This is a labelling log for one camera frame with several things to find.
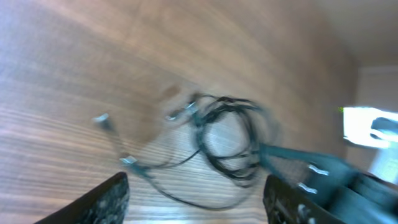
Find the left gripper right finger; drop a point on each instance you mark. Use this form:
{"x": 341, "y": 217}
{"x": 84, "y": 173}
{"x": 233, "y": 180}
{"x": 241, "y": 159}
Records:
{"x": 287, "y": 205}

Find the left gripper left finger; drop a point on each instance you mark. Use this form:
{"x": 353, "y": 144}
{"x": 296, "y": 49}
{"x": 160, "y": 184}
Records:
{"x": 106, "y": 204}

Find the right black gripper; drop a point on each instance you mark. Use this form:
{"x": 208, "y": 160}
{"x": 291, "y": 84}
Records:
{"x": 348, "y": 193}

